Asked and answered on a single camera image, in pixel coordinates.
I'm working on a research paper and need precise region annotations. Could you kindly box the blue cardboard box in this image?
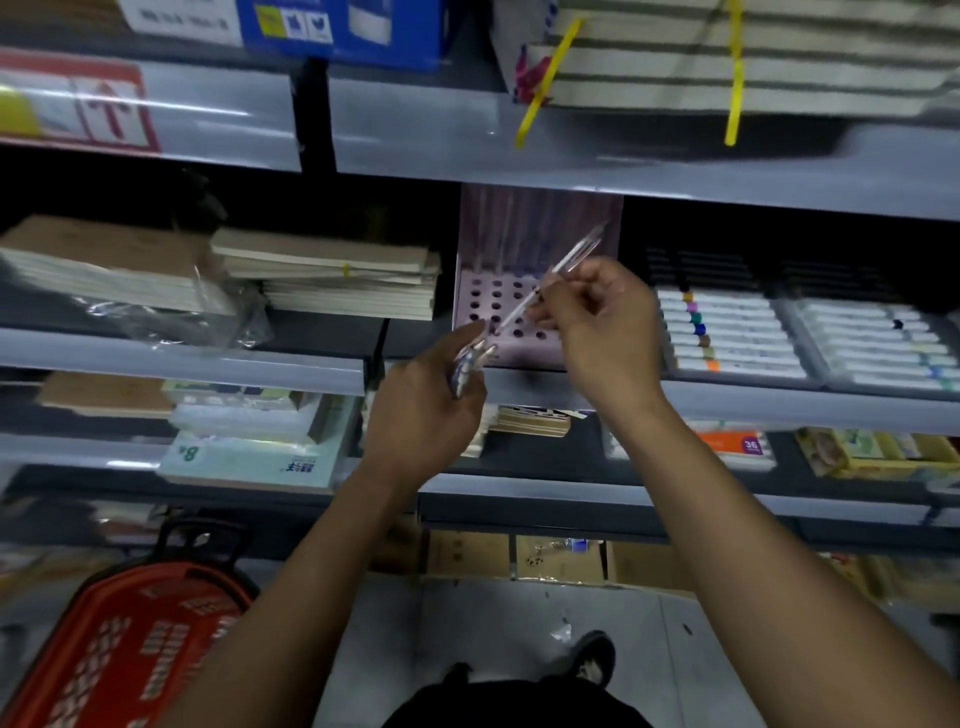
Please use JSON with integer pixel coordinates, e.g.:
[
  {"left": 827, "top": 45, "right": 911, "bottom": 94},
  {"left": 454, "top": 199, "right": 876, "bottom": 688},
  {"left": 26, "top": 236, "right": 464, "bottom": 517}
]
[{"left": 237, "top": 0, "right": 451, "bottom": 73}]

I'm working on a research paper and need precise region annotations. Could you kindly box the flat brown notebook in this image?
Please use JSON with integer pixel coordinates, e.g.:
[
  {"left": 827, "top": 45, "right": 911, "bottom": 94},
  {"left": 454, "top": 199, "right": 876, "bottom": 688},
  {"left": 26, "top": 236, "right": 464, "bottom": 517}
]
[{"left": 36, "top": 370, "right": 175, "bottom": 420}]

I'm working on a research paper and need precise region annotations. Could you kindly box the bundle of clear pens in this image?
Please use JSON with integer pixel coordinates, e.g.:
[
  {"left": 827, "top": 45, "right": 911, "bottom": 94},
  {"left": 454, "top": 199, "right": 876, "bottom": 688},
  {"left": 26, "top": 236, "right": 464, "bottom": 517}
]
[{"left": 448, "top": 336, "right": 499, "bottom": 399}]

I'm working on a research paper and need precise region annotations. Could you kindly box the grey metal shelf board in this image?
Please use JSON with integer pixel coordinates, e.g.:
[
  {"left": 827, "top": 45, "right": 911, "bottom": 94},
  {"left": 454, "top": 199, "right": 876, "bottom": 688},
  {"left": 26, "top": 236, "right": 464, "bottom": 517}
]
[
  {"left": 0, "top": 318, "right": 960, "bottom": 438},
  {"left": 0, "top": 45, "right": 960, "bottom": 223},
  {"left": 0, "top": 433, "right": 960, "bottom": 543}
]

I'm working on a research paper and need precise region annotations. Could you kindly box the brown cardboard box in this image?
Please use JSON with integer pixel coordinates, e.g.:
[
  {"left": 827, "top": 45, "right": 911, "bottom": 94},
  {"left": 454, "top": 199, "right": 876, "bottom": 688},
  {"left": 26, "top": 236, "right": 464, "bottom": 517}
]
[
  {"left": 514, "top": 534, "right": 606, "bottom": 586},
  {"left": 426, "top": 528, "right": 513, "bottom": 580},
  {"left": 606, "top": 540, "right": 695, "bottom": 595}
]

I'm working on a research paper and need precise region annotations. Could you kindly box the small stack of tan notebooks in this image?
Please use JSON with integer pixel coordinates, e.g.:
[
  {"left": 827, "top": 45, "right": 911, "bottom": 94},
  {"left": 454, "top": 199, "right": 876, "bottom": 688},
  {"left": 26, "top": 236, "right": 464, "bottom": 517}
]
[{"left": 459, "top": 403, "right": 589, "bottom": 460}]

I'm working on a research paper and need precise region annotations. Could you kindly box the stack of brown wrapped notebooks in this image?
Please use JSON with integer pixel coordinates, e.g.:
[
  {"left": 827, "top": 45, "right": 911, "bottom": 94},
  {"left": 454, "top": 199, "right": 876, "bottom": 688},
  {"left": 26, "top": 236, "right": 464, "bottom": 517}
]
[{"left": 0, "top": 214, "right": 273, "bottom": 352}]

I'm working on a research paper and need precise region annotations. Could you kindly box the white wrapped paper pack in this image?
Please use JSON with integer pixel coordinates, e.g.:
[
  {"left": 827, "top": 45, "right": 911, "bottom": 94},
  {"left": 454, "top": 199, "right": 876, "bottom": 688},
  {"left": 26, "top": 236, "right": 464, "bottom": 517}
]
[{"left": 160, "top": 378, "right": 325, "bottom": 445}]

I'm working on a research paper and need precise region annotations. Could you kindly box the black shelf upright post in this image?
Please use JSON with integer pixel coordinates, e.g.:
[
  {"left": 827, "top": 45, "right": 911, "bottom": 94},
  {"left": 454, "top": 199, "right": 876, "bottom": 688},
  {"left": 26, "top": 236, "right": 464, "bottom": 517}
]
[{"left": 292, "top": 57, "right": 337, "bottom": 178}]

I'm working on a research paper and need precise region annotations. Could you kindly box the magenta tag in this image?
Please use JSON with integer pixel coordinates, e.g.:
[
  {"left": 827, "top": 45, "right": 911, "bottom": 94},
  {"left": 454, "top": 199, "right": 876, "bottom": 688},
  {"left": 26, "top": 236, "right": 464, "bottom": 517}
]
[{"left": 512, "top": 45, "right": 555, "bottom": 105}]

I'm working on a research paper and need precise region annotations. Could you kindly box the person's left forearm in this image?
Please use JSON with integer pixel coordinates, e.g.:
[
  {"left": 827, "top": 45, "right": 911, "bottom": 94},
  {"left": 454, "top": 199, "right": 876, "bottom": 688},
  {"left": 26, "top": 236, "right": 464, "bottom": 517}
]
[{"left": 153, "top": 463, "right": 421, "bottom": 728}]

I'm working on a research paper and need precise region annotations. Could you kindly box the orange and white box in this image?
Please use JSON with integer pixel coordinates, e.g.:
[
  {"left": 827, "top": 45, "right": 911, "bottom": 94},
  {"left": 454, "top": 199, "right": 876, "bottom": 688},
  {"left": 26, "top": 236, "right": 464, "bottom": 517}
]
[{"left": 604, "top": 418, "right": 779, "bottom": 474}]

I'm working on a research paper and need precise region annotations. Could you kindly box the person's black clothing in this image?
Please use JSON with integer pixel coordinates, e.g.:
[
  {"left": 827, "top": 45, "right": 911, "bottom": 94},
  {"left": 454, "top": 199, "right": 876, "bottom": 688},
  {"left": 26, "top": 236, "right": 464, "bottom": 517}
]
[{"left": 381, "top": 663, "right": 655, "bottom": 728}]

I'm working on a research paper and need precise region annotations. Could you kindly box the person's left hand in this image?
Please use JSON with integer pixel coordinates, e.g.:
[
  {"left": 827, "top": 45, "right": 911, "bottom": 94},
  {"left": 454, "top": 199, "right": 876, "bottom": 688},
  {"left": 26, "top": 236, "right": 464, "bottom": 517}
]
[{"left": 360, "top": 319, "right": 496, "bottom": 490}]

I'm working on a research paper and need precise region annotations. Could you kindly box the person's right forearm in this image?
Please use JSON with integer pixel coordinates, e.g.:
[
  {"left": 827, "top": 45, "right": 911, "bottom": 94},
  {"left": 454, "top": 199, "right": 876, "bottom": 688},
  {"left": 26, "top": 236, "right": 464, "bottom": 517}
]
[{"left": 600, "top": 397, "right": 960, "bottom": 728}]

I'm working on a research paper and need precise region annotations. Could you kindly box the person's right hand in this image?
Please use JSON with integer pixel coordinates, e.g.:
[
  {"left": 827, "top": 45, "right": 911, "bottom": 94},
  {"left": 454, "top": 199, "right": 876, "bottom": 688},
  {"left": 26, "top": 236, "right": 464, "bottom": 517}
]
[{"left": 525, "top": 255, "right": 670, "bottom": 426}]

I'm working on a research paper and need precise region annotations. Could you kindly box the pink pen display holder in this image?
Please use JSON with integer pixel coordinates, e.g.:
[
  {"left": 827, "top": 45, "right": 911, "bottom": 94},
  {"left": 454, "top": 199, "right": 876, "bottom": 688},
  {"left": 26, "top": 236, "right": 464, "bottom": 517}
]
[{"left": 452, "top": 185, "right": 625, "bottom": 370}]

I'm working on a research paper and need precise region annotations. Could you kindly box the black basket handle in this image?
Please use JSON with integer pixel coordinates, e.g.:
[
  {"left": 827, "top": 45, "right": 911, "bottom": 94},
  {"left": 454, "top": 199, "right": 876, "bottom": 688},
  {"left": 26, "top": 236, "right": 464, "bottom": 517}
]
[{"left": 153, "top": 516, "right": 250, "bottom": 575}]

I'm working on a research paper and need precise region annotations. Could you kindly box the yellow packing strap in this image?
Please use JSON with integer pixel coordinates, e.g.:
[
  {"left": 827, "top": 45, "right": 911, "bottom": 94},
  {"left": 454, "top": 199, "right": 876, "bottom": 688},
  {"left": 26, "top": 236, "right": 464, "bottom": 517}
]
[
  {"left": 513, "top": 16, "right": 588, "bottom": 150},
  {"left": 723, "top": 0, "right": 747, "bottom": 148}
]

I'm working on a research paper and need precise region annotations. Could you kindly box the yellow and green box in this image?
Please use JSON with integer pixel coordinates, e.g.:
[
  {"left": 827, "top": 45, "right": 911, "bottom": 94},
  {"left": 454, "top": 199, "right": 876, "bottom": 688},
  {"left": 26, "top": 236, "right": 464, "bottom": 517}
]
[{"left": 795, "top": 426, "right": 960, "bottom": 483}]

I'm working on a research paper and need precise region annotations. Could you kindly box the stack of beige notebooks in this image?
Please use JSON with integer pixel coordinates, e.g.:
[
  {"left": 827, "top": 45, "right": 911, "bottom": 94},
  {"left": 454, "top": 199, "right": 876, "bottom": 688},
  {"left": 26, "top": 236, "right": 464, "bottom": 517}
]
[{"left": 208, "top": 226, "right": 444, "bottom": 323}]

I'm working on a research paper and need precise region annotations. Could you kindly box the red and white shelf label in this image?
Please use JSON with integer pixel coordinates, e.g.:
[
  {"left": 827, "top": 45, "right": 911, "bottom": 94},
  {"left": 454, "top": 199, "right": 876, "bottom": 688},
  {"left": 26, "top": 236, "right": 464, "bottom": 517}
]
[{"left": 0, "top": 49, "right": 162, "bottom": 156}]

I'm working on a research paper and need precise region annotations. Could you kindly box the clear plastic pen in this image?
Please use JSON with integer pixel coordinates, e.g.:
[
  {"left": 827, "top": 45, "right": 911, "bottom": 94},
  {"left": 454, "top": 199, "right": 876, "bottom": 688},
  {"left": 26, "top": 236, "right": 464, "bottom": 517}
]
[{"left": 486, "top": 220, "right": 609, "bottom": 340}]

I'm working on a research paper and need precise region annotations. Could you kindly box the tray of white paint tubes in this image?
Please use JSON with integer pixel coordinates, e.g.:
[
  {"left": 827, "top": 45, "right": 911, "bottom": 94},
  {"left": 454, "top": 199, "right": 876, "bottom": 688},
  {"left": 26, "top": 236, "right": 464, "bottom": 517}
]
[
  {"left": 646, "top": 247, "right": 815, "bottom": 384},
  {"left": 780, "top": 261, "right": 960, "bottom": 394}
]

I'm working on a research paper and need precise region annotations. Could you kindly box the person's black shoe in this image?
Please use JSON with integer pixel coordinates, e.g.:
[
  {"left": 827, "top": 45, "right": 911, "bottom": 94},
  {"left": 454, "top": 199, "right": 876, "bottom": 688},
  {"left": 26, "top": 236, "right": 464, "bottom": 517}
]
[{"left": 556, "top": 630, "right": 618, "bottom": 690}]

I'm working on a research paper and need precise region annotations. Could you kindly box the stack of striped notebooks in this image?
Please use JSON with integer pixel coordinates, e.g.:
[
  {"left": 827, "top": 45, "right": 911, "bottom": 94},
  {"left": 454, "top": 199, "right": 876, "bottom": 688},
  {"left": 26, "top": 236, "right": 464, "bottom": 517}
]
[{"left": 491, "top": 0, "right": 960, "bottom": 121}]

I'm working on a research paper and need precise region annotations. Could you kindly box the light green paper pack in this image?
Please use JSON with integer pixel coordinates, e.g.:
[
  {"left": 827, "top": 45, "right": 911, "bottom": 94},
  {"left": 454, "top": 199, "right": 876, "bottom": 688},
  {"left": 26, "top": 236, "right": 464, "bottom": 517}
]
[{"left": 156, "top": 396, "right": 358, "bottom": 495}]

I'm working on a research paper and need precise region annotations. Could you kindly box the red shopping basket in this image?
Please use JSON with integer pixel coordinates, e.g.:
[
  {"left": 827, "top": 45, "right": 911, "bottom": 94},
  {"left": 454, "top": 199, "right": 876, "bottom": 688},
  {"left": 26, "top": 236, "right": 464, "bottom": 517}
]
[{"left": 0, "top": 558, "right": 256, "bottom": 728}]

